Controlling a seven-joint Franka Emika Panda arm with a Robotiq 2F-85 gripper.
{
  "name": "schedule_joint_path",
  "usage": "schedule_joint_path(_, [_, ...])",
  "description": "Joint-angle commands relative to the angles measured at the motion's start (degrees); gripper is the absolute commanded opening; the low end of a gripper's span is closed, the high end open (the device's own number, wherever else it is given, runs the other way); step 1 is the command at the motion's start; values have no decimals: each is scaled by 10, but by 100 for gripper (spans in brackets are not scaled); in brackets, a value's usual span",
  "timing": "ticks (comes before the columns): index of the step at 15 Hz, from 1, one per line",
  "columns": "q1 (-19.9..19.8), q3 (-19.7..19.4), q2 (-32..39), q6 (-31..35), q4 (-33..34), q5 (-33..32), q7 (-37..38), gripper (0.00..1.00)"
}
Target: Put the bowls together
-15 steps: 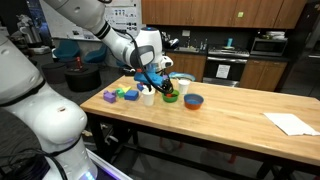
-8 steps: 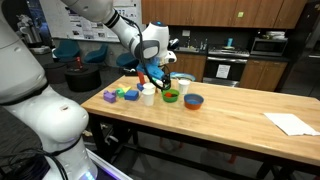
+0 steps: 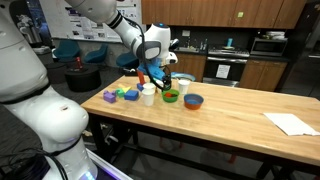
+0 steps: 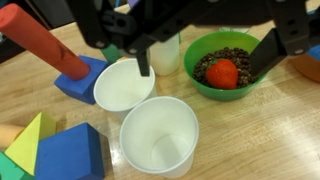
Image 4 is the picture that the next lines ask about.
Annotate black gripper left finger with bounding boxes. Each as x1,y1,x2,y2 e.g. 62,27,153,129
65,0,208,78

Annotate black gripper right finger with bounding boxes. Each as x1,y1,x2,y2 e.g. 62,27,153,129
249,0,320,78

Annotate blue plastic bowl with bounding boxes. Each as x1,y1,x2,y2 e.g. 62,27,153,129
305,44,320,62

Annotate green plastic bowl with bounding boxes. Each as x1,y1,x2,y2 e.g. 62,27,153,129
183,30,268,103

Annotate long green foam block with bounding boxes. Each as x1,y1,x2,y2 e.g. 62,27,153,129
99,33,183,65

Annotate orange plastic bowl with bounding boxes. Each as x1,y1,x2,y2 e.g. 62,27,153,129
287,54,320,84

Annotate small purple foam block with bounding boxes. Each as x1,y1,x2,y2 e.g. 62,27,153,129
127,0,141,10

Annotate red foam cylinder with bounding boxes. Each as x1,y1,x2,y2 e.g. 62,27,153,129
0,3,92,82

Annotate dark brown cereal pieces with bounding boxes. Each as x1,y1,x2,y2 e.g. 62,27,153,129
192,46,259,88

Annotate small blue foam block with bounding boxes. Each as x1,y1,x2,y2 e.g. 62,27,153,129
54,54,111,106

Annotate translucent plastic cup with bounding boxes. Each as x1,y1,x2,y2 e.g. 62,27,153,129
148,33,181,77

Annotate red toy strawberry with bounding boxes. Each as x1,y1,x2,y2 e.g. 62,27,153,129
204,58,240,91

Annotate blue foam cube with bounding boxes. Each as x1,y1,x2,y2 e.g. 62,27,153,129
34,122,106,180

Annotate yellow foam triangle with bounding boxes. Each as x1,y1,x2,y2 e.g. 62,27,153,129
3,111,58,177

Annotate tan foam cylinder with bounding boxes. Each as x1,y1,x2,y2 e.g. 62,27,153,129
0,123,28,150

